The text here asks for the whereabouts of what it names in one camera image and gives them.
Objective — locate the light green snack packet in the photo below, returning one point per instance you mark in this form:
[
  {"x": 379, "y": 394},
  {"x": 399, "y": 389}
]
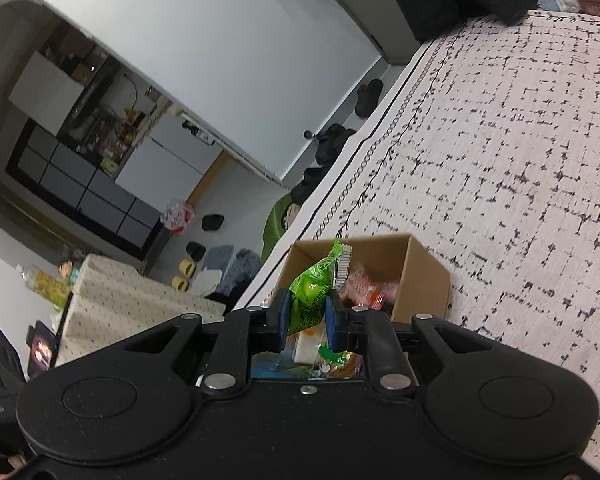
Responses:
[{"x": 312, "y": 290}]

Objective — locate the white and black snack packet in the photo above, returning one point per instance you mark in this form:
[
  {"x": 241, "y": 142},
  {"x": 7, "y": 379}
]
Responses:
[{"x": 307, "y": 347}]

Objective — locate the grey fluffy rug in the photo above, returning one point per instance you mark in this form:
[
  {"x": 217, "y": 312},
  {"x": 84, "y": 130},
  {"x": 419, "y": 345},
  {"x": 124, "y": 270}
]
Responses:
[{"x": 240, "y": 272}]

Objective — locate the green leaf floor mat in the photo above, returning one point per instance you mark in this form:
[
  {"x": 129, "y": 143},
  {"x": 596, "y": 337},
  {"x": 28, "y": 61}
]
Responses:
[{"x": 275, "y": 225}]

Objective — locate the white upper cabinet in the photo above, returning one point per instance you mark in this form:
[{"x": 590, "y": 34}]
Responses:
[{"x": 45, "y": 92}]

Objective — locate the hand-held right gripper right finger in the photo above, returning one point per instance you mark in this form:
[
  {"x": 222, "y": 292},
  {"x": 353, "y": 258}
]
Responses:
[{"x": 333, "y": 325}]

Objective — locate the yellow slipper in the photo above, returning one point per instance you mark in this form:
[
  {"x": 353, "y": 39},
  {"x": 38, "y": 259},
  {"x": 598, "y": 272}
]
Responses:
[
  {"x": 186, "y": 267},
  {"x": 180, "y": 282}
]

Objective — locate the blue floor mat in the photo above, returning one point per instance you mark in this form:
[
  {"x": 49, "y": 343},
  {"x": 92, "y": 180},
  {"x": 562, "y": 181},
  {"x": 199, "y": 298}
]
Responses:
[{"x": 220, "y": 255}]

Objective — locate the wrapped water bottle pack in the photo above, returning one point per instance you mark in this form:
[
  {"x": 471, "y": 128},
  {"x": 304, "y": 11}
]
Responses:
[{"x": 177, "y": 216}]

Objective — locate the white floor mat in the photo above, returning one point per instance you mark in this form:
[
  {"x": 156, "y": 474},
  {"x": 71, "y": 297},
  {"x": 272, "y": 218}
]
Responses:
[{"x": 207, "y": 280}]

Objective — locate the brown cardboard box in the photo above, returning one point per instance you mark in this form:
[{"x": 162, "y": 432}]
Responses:
[{"x": 425, "y": 280}]

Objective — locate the dark green snack packet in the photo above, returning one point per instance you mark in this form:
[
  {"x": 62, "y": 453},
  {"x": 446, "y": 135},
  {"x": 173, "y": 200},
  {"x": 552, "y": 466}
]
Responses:
[{"x": 332, "y": 356}]

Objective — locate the black slipper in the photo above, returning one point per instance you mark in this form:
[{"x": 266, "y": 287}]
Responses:
[
  {"x": 212, "y": 222},
  {"x": 196, "y": 251}
]

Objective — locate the orange-pink snack packet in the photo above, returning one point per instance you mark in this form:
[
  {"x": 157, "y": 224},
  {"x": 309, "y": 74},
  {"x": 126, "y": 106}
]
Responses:
[{"x": 370, "y": 290}]

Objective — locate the white cabinet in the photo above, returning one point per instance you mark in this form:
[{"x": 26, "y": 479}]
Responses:
[
  {"x": 45, "y": 92},
  {"x": 170, "y": 160}
]

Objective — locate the dark grid cabinet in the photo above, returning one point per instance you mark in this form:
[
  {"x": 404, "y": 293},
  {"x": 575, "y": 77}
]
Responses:
[{"x": 80, "y": 190}]

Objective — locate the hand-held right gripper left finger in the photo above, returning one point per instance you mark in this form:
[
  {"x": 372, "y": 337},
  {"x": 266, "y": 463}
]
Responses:
[{"x": 281, "y": 322}]

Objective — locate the beige dotted cloth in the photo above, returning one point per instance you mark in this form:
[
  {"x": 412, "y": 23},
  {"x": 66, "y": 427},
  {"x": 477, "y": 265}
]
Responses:
[{"x": 130, "y": 305}]

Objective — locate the black tablet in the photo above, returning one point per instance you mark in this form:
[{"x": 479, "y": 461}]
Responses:
[{"x": 42, "y": 352}]

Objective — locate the clear plastic bottle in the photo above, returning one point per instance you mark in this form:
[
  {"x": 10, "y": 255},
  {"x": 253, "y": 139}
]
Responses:
[{"x": 47, "y": 285}]

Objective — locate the white lower cabinet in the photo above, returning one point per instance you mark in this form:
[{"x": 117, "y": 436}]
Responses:
[{"x": 170, "y": 160}]

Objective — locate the white black-patterned blanket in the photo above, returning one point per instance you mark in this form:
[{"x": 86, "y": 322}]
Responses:
[{"x": 505, "y": 160}]

